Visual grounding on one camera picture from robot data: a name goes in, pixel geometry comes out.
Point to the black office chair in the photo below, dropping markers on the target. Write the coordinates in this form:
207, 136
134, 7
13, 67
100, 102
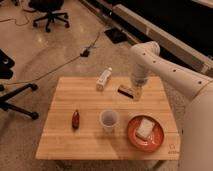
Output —
51, 10

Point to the wooden table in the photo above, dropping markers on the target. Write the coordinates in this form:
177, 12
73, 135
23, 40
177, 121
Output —
85, 124

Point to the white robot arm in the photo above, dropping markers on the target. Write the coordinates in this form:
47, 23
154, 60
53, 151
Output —
196, 147

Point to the grey long rail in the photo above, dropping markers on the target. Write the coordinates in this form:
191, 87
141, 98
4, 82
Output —
178, 48

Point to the white plastic bottle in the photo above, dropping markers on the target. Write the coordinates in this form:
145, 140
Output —
103, 79

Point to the black chair base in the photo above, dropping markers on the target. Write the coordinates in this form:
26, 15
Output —
8, 101

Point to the orange ceramic bowl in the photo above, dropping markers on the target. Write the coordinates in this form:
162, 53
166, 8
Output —
153, 142

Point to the brown chocolate bar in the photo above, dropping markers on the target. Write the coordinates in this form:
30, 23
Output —
125, 91

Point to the white sponge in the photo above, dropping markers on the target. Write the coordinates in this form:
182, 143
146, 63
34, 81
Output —
145, 128

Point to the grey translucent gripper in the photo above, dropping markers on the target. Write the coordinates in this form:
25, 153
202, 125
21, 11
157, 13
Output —
139, 77

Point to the black floor plate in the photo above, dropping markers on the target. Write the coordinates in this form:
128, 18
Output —
115, 35

